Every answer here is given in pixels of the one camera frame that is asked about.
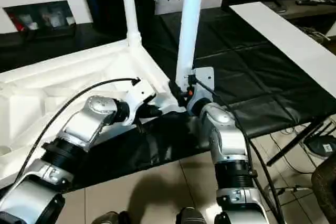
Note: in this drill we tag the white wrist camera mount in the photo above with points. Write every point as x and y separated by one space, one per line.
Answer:
141 93
204 77

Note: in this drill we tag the black metal stand pole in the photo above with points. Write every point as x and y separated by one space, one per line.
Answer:
294 144

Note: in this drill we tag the white flat panel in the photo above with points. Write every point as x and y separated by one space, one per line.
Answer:
288 45

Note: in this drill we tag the white plastic table top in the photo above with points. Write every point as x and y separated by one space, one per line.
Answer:
39 90

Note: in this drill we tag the black floor device with label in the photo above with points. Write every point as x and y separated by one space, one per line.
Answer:
321 145

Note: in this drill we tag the dark right robot leg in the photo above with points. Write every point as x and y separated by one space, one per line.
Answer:
190 216

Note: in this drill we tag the black mat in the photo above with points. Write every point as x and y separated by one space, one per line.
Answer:
249 77

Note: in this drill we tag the chrome frame mesh chair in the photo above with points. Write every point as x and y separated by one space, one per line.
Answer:
325 187

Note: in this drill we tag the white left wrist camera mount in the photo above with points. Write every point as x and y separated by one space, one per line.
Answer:
141 93

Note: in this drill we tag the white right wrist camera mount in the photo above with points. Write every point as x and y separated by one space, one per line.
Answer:
204 77

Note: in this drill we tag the white plastic table leg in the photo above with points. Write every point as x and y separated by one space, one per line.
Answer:
130 3
189 24

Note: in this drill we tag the black remote control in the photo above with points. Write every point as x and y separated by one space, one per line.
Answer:
313 1

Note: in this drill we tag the dark robot leg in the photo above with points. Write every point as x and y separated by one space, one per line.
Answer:
113 218
190 216

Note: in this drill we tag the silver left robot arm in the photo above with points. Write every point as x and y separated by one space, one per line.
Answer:
86 121

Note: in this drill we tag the dark left robot leg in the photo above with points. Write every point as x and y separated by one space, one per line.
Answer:
113 218

